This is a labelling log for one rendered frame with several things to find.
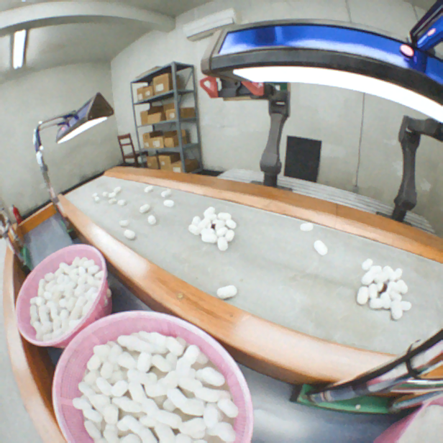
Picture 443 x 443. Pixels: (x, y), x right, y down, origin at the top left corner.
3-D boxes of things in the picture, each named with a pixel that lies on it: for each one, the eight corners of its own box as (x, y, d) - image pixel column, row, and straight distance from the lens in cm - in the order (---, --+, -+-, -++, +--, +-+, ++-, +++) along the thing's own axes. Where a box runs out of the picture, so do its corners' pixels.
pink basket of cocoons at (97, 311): (95, 257, 59) (81, 232, 55) (147, 307, 40) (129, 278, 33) (34, 308, 63) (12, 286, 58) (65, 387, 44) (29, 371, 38)
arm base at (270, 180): (291, 177, 75) (295, 173, 81) (247, 170, 80) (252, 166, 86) (289, 195, 77) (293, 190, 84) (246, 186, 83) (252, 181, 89)
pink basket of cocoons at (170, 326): (121, 318, 41) (98, 291, 34) (256, 348, 33) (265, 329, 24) (74, 425, 43) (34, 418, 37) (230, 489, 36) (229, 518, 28)
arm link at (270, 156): (274, 170, 72) (286, 101, 85) (258, 167, 74) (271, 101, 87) (277, 174, 78) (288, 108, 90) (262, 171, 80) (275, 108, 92)
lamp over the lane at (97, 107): (68, 139, 112) (66, 126, 113) (115, 114, 53) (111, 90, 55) (55, 144, 111) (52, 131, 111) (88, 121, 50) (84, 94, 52)
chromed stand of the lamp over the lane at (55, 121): (93, 206, 97) (69, 118, 92) (109, 216, 79) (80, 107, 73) (62, 226, 94) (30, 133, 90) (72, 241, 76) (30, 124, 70)
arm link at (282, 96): (271, 80, 60) (290, 92, 90) (244, 81, 63) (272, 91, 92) (272, 117, 59) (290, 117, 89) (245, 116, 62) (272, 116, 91)
